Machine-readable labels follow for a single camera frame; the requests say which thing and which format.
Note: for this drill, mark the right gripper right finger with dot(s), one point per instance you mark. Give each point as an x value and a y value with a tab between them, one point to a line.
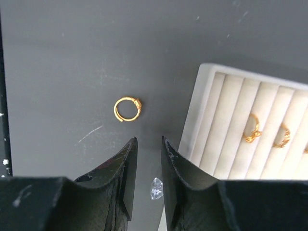
196	201

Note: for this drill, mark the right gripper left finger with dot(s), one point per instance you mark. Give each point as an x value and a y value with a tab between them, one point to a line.
100	200

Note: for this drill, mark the beige ring tray drawer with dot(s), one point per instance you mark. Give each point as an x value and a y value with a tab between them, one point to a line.
247	126

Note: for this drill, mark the crystal drawer knob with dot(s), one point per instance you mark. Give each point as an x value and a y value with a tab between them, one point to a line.
156	191

